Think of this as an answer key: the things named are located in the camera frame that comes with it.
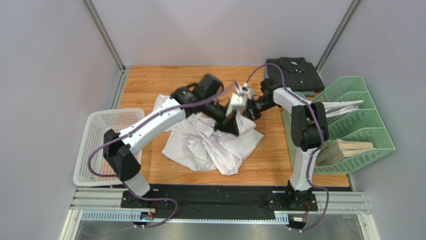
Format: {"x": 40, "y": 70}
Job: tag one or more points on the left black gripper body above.
{"x": 216, "y": 112}

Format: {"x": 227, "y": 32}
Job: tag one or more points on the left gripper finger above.
{"x": 233, "y": 124}
{"x": 223, "y": 127}

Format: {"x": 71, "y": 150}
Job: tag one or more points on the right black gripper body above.
{"x": 251, "y": 108}

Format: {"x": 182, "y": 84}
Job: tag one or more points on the white long sleeve shirt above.
{"x": 195, "y": 144}

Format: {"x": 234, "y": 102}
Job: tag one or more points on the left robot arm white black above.
{"x": 209, "y": 96}

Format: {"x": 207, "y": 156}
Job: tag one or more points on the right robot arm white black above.
{"x": 308, "y": 132}

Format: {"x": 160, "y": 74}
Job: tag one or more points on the stack of white papers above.
{"x": 335, "y": 110}

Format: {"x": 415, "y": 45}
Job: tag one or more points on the brown paper stack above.
{"x": 341, "y": 149}

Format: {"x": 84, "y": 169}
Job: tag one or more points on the green cup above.
{"x": 300, "y": 95}

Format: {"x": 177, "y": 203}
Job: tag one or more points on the folded dark striped shirt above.
{"x": 286, "y": 61}

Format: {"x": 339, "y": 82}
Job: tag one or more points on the folded grey shirt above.
{"x": 309, "y": 94}

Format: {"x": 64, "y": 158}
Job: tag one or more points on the green file organizer rack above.
{"x": 361, "y": 125}

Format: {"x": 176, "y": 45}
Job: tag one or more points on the white plastic basket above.
{"x": 97, "y": 124}

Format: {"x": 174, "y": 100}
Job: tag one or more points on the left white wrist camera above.
{"x": 237, "y": 102}

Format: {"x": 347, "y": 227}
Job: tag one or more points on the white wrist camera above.
{"x": 248, "y": 91}
{"x": 237, "y": 102}

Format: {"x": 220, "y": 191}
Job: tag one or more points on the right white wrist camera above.
{"x": 248, "y": 91}

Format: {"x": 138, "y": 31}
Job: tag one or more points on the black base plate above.
{"x": 218, "y": 202}

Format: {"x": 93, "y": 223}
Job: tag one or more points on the aluminium frame rail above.
{"x": 96, "y": 19}

